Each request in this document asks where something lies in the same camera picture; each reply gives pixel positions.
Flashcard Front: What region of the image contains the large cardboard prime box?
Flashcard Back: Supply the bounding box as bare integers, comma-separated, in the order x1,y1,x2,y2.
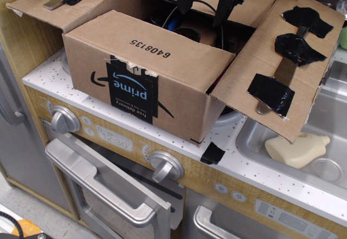
4,0,344,145

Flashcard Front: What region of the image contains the black round object in box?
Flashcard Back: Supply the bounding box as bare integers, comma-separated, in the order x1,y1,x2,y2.
174,28,201,43

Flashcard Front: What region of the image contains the metal bar on right flap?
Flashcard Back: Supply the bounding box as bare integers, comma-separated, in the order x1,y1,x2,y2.
256,25,309,115

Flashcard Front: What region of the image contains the metal bar on flap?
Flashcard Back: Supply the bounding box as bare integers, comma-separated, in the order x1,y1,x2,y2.
43,0,64,10
256,25,309,115

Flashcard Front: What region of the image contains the green object at right edge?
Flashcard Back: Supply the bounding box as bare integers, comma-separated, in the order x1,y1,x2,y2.
338,27,347,50

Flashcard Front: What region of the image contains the metal bar on left flap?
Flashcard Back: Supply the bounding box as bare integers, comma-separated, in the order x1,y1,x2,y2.
43,0,64,10

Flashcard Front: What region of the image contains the black tape piece on counter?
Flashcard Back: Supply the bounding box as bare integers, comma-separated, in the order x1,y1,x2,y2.
200,142,225,165

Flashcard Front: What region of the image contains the silver toy sink basin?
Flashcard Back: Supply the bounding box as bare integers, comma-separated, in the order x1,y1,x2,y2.
236,61,346,198

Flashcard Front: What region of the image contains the silver right stove knob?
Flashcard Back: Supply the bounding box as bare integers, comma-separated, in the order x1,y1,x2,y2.
150,151,184,183

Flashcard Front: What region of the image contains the silver stove knob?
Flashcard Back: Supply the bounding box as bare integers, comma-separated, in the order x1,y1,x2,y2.
51,105,81,134
150,151,184,183

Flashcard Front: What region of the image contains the cream plastic toy bottle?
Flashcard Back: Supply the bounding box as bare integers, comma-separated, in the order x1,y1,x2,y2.
265,132,331,169

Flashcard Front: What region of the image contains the silver left stove knob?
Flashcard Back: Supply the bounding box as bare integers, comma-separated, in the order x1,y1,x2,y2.
51,105,81,134

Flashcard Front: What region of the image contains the toy kitchen counter unit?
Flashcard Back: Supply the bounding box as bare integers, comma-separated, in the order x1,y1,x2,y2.
1,0,346,235

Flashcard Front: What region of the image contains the toy dishwasher door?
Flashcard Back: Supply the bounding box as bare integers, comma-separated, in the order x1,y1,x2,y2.
183,187,347,239

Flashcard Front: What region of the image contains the toy oven door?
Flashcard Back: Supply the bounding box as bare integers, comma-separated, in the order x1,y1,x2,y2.
46,137,185,238

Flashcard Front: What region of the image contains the grey toy fridge door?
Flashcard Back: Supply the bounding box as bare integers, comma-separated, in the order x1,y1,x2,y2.
1,50,71,214

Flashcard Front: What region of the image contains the yellow object bottom left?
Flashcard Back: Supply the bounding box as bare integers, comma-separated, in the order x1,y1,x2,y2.
18,219,41,237

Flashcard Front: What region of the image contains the black cable in box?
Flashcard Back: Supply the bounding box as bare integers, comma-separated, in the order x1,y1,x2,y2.
161,0,226,49

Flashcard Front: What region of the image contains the black ribbed cable bottom left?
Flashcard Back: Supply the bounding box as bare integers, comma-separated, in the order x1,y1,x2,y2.
0,211,24,237

